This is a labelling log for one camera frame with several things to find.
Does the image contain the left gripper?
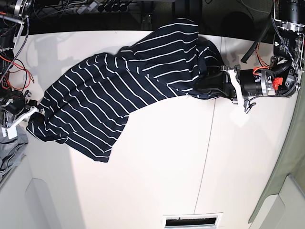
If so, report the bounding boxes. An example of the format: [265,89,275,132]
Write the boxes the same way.
[223,67,274,102]

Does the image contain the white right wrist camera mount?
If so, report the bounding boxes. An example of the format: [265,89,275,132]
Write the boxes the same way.
[1,106,39,139]

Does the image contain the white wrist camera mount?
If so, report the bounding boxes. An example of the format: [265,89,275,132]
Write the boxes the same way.
[1,106,39,139]
[220,65,256,127]

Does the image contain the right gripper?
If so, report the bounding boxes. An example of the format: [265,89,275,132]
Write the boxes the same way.
[0,90,45,125]

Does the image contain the navy white striped t-shirt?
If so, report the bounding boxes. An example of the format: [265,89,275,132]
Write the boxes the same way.
[26,18,223,163]

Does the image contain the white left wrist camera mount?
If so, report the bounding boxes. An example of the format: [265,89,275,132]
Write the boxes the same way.
[220,65,256,127]

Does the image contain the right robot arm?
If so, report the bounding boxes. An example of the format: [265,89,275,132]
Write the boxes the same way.
[0,0,34,128]

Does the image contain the black power strip with plugs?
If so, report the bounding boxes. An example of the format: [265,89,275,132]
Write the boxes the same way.
[68,0,132,15]

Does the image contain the grey cloth pile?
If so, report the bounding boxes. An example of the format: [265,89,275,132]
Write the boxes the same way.
[0,126,29,181]

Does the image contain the grey green chair edge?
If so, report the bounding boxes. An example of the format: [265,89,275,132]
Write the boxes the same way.
[248,74,305,223]

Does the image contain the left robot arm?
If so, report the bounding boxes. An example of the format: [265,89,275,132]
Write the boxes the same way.
[220,0,305,109]

